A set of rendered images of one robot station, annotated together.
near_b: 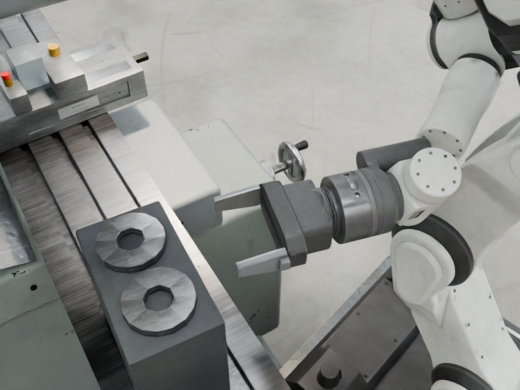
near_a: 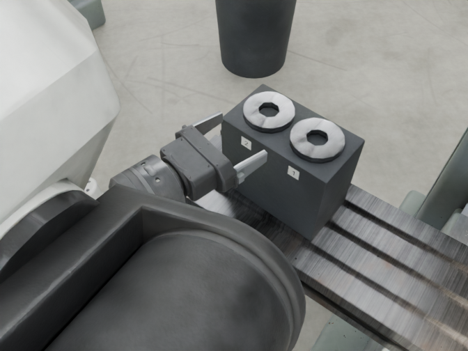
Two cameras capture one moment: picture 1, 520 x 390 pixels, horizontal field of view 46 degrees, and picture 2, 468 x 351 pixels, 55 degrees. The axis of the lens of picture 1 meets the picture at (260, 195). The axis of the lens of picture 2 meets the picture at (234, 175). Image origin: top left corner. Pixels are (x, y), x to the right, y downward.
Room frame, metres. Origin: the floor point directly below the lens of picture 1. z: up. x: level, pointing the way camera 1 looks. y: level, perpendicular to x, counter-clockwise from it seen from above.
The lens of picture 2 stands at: (0.89, -0.15, 1.72)
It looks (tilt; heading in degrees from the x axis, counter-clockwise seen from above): 53 degrees down; 157
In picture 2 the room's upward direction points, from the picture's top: straight up
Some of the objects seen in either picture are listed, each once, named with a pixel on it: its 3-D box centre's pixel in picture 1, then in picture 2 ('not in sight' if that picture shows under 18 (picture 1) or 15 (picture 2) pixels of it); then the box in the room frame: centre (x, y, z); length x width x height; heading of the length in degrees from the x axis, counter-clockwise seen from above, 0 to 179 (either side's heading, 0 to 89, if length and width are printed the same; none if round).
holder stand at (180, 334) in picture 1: (154, 309); (287, 160); (0.44, 0.14, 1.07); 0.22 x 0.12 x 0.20; 27
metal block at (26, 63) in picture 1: (27, 66); not in sight; (0.97, 0.45, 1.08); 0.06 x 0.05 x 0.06; 33
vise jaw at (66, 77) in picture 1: (58, 67); not in sight; (1.01, 0.40, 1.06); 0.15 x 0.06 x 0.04; 33
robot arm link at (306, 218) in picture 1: (318, 215); (178, 175); (0.50, -0.07, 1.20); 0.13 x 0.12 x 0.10; 17
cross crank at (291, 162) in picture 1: (279, 167); not in sight; (1.11, -0.05, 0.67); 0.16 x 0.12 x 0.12; 121
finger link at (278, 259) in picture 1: (262, 266); (204, 123); (0.42, 0.00, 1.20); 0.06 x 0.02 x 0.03; 107
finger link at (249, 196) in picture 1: (237, 196); (251, 167); (0.53, 0.03, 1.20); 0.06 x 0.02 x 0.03; 107
